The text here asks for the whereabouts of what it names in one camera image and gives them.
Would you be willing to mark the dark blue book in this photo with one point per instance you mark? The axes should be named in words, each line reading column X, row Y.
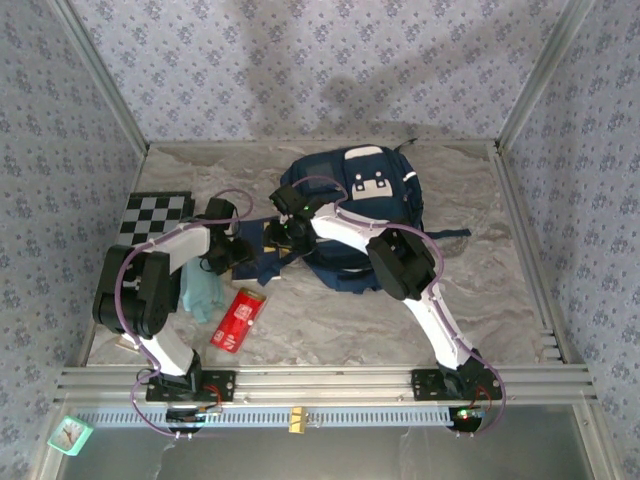
column 255, row 227

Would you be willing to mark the teal rubber gloves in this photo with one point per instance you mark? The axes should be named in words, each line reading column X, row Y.
column 202, row 295

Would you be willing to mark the red snack packet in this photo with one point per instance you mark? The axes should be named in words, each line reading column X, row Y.
column 237, row 320

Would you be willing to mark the navy blue student backpack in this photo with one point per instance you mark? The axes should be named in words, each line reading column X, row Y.
column 400, row 210

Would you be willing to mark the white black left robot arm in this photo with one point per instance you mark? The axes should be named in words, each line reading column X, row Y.
column 135, row 295

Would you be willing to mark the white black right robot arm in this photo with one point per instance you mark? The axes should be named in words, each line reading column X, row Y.
column 400, row 265

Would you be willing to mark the black grey checkered board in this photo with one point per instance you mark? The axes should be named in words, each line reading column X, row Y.
column 150, row 215

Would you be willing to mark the playing card box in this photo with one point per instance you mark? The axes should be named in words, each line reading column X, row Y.
column 125, row 344

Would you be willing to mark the mint green alarm clock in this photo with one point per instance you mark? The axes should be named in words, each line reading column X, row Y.
column 70, row 436

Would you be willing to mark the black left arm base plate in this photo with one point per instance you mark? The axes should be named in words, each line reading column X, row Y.
column 220, row 385

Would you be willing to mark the aluminium mounting rail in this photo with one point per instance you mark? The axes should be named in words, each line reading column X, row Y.
column 325, row 385

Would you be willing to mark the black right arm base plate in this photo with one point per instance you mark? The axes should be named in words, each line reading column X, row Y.
column 425, row 385

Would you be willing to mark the aluminium frame post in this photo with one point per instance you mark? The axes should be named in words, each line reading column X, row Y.
column 104, row 75
column 543, row 75

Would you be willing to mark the aluminium table side rail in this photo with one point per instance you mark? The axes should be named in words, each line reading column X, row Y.
column 518, row 200

